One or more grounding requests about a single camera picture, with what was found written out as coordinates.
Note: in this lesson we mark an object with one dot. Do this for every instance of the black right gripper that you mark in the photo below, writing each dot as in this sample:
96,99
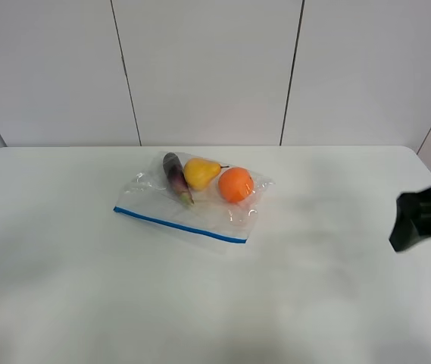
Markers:
413,220

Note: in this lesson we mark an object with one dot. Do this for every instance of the clear zip bag blue zipper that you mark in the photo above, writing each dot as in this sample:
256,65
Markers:
149,197

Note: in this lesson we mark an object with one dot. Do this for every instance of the yellow pear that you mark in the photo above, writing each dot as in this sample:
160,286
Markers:
199,172

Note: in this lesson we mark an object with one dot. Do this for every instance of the orange fruit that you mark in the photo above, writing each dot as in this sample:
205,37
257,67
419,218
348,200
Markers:
235,184

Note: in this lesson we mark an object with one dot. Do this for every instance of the purple eggplant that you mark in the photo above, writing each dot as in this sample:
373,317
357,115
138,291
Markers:
175,177

